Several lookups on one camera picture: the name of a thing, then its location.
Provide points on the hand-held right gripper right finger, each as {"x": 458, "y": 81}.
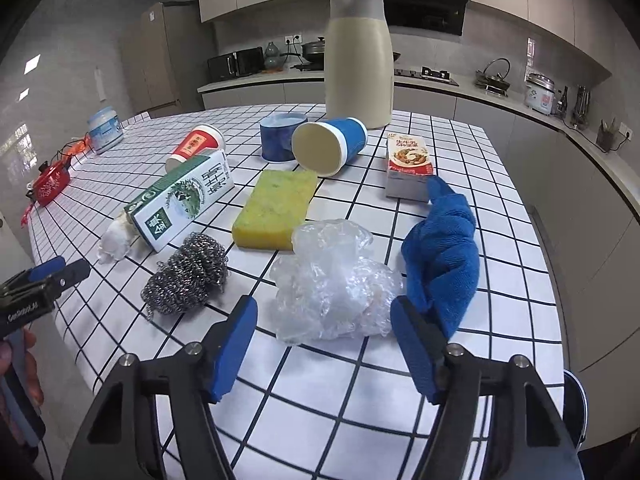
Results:
{"x": 414, "y": 355}

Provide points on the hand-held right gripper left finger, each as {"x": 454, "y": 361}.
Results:
{"x": 235, "y": 352}

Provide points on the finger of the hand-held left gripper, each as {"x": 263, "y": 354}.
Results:
{"x": 75, "y": 271}
{"x": 47, "y": 267}

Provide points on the yellow sponge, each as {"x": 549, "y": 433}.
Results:
{"x": 275, "y": 207}

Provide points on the red paper cup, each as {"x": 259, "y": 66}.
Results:
{"x": 197, "y": 145}

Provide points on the person's left hand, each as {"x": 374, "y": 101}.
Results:
{"x": 33, "y": 370}

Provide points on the crumpled white tissue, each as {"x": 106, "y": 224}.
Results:
{"x": 116, "y": 240}

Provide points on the steel wool scrubber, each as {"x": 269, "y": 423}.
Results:
{"x": 187, "y": 275}

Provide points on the blue cloth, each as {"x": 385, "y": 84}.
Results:
{"x": 445, "y": 260}

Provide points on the clear plastic bag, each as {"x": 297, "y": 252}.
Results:
{"x": 330, "y": 280}

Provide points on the green and white milk carton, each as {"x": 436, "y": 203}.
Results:
{"x": 185, "y": 195}

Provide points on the white and blue jar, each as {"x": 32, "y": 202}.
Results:
{"x": 105, "y": 130}

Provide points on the round stool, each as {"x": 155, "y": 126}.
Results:
{"x": 575, "y": 410}

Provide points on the red and white food box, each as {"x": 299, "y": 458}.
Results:
{"x": 409, "y": 165}

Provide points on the short blue paper cup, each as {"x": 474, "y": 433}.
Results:
{"x": 276, "y": 137}

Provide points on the beige refrigerator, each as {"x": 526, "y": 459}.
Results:
{"x": 160, "y": 60}

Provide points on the black microwave oven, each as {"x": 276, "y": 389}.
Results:
{"x": 235, "y": 64}

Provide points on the gas stove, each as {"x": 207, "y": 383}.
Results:
{"x": 430, "y": 75}

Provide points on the pan with lid stand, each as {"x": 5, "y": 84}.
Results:
{"x": 492, "y": 77}

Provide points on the white rice cooker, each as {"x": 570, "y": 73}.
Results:
{"x": 540, "y": 95}

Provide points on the dark chopstick holder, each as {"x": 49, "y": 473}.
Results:
{"x": 606, "y": 137}

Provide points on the dark glass bottle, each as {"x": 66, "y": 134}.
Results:
{"x": 563, "y": 105}

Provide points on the green vase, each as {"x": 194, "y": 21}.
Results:
{"x": 272, "y": 56}

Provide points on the beige thermos jug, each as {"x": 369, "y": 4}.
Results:
{"x": 357, "y": 65}

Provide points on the metal utensil holder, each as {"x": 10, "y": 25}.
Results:
{"x": 580, "y": 107}

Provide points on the black pot with lid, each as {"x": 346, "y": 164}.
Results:
{"x": 313, "y": 50}

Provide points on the black range hood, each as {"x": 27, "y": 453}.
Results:
{"x": 425, "y": 5}

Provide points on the white wall panel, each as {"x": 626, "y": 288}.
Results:
{"x": 99, "y": 84}

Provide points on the white wall outlet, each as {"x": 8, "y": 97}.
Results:
{"x": 627, "y": 132}
{"x": 294, "y": 39}

